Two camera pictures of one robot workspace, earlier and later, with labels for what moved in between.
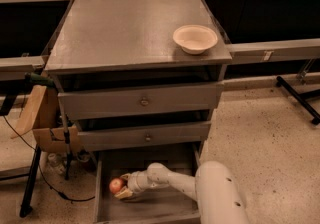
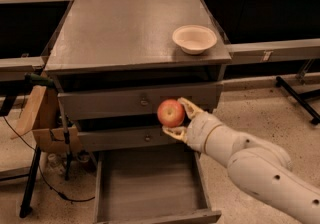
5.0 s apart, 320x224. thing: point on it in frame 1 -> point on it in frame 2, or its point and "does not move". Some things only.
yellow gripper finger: (124, 193) -> (179, 133)
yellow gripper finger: (126, 176) -> (190, 108)
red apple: (115, 185) -> (170, 113)
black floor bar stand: (301, 98) does not move
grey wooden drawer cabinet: (122, 77) does not move
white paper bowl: (195, 39) does not move
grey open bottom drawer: (150, 205) does not move
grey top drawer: (135, 101) does not move
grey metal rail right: (254, 52) does not move
